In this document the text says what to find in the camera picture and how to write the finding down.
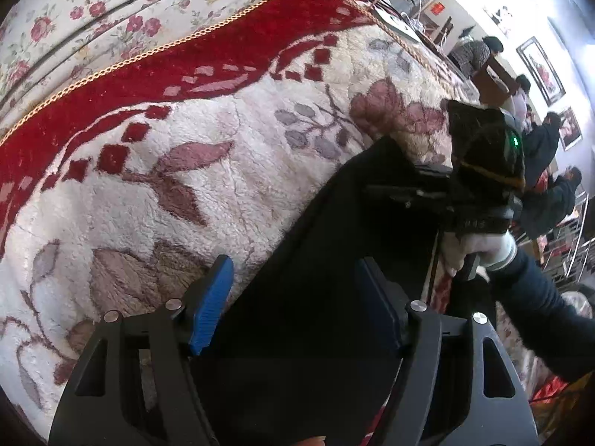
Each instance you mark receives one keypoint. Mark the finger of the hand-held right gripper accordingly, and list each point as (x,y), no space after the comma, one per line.
(404,191)

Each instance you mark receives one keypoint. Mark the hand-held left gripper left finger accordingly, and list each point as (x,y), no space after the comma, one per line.
(214,306)

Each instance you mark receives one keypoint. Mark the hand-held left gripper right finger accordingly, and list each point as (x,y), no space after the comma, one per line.
(379,306)

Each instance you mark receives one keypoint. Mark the black pants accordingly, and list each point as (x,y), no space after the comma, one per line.
(302,288)

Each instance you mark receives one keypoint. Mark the person's right forearm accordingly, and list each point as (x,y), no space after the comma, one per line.
(544,316)

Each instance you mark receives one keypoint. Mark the person's right hand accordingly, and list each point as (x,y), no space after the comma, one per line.
(497,248)

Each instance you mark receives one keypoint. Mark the metal rack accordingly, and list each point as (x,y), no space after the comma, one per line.
(574,251)

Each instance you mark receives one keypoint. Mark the small framed flower picture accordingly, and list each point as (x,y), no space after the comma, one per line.
(570,129)

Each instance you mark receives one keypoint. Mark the brown wooden furniture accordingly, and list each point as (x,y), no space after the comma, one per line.
(495,81)

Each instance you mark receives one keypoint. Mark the red white floral fleece blanket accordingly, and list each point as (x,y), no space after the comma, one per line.
(186,172)

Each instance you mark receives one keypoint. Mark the large framed flower picture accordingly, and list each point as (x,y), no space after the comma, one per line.
(541,69)

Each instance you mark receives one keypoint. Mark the white flat device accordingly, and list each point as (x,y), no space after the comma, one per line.
(397,23)

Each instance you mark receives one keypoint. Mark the rose print white quilt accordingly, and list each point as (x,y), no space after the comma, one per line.
(93,14)

